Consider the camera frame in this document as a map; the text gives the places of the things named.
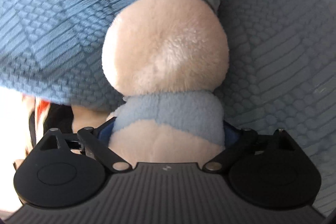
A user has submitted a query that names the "white and blue plush doll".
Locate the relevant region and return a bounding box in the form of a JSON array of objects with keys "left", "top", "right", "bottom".
[{"left": 101, "top": 0, "right": 231, "bottom": 168}]

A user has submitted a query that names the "striped red black duvet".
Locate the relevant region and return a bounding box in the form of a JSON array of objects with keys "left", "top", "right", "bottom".
[{"left": 12, "top": 93, "right": 113, "bottom": 169}]

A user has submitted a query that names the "blue textured bed sheet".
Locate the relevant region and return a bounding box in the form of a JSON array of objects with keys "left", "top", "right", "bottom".
[{"left": 215, "top": 0, "right": 335, "bottom": 215}]

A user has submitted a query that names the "blue textured pillow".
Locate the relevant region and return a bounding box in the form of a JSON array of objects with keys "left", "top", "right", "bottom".
[{"left": 1, "top": 0, "right": 135, "bottom": 110}]

